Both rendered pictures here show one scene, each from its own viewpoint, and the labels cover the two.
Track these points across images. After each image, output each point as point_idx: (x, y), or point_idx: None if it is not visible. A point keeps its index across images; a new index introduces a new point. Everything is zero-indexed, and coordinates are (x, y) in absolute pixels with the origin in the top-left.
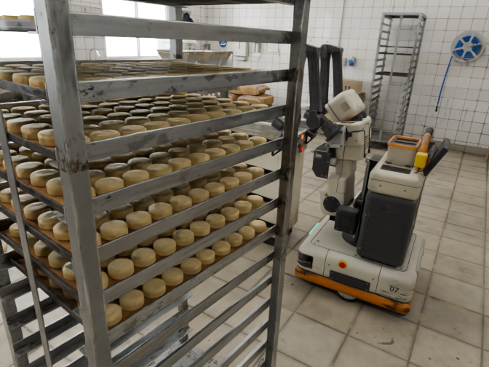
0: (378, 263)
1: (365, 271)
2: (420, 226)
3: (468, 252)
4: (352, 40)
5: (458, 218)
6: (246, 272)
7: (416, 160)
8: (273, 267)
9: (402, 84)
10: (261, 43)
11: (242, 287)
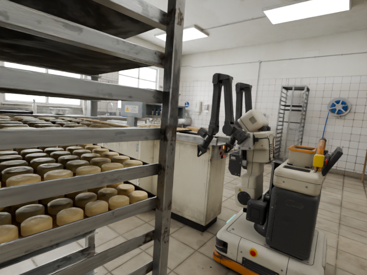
0: (286, 254)
1: (274, 261)
2: (319, 225)
3: (365, 251)
4: (263, 103)
5: (350, 221)
6: (103, 254)
7: (314, 160)
8: (153, 250)
9: (296, 129)
10: (208, 105)
11: (167, 265)
